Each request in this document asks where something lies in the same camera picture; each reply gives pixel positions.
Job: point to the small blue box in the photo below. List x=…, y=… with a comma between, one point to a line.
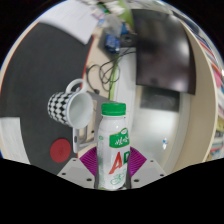
x=112, y=43

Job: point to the folded white paper napkin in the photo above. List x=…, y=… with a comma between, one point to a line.
x=13, y=140

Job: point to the white paper sheet with writing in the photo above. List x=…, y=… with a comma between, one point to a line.
x=70, y=18

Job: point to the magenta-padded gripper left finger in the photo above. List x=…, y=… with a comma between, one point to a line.
x=75, y=171

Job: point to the black desk mat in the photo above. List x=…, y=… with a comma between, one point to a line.
x=36, y=76

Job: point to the clear plastic box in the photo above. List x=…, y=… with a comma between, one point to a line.
x=114, y=24

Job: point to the black-and-white checkered mug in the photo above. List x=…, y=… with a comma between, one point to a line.
x=71, y=106

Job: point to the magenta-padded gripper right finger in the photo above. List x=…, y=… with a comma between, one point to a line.
x=148, y=171

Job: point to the flat round red coaster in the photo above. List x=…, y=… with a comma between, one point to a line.
x=60, y=150

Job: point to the black computer monitor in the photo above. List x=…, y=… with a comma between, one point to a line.
x=163, y=50

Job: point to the white green-capped drink bottle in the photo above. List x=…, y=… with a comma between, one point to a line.
x=112, y=150

